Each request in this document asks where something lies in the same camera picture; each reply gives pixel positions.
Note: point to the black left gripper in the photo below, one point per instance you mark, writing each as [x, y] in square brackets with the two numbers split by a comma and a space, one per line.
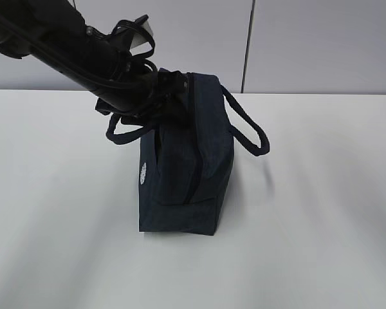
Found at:
[162, 104]

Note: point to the dark blue lunch bag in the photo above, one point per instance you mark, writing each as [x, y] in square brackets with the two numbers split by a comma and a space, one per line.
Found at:
[185, 169]

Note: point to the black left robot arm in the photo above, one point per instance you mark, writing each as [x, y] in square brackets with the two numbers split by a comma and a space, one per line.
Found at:
[115, 67]

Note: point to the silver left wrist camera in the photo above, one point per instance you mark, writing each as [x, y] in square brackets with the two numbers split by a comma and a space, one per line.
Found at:
[127, 35]

